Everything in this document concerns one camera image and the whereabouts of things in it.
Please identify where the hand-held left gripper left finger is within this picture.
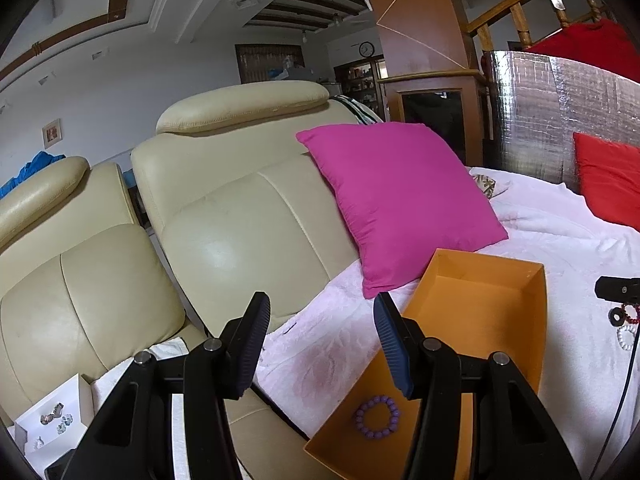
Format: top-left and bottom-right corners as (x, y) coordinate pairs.
(59, 291), (273, 480)

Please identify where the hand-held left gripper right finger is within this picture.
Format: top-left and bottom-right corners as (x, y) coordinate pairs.
(372, 291), (583, 480)

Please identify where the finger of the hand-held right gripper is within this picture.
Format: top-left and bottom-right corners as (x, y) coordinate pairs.
(594, 276), (640, 306)

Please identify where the orange cardboard box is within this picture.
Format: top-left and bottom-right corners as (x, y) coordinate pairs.
(303, 248), (548, 480)

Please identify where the white jewelry box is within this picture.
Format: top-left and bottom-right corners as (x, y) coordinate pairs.
(14, 373), (96, 456)

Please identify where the white cloth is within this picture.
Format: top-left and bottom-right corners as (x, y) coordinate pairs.
(90, 337), (188, 411)

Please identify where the white fleece blanket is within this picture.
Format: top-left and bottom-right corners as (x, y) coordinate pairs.
(252, 166), (640, 476)

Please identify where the red pillow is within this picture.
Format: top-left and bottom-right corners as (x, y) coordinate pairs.
(573, 132), (640, 233)

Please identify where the cream leather sofa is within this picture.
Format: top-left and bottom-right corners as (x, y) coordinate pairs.
(0, 80), (371, 480)

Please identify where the pink pillow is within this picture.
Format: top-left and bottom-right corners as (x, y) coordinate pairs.
(296, 122), (510, 300)

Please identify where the patterned cushion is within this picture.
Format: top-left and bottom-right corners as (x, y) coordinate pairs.
(470, 173), (511, 201)

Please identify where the silver foil panel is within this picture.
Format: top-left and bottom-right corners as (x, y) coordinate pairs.
(487, 50), (640, 196)

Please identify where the striped cloth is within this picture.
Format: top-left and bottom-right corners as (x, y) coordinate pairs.
(331, 95), (383, 126)

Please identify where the red cloth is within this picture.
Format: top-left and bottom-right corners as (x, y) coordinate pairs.
(525, 19), (640, 83)

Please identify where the glass display cabinet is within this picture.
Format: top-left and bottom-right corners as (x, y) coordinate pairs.
(334, 57), (386, 121)

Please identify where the blue cloth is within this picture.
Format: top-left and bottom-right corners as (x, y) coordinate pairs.
(0, 151), (66, 198)

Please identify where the brown curtained window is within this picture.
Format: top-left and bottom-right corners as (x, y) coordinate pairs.
(235, 43), (306, 85)

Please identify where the wooden railing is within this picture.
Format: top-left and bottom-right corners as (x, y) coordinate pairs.
(465, 0), (608, 53)

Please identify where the orange wooden pillar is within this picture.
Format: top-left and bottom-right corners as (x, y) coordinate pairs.
(357, 0), (488, 166)

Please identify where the white bead bracelet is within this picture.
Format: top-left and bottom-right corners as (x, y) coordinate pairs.
(616, 324), (640, 353)

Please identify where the purple bead bracelet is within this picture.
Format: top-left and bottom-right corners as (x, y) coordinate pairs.
(353, 395), (402, 440)

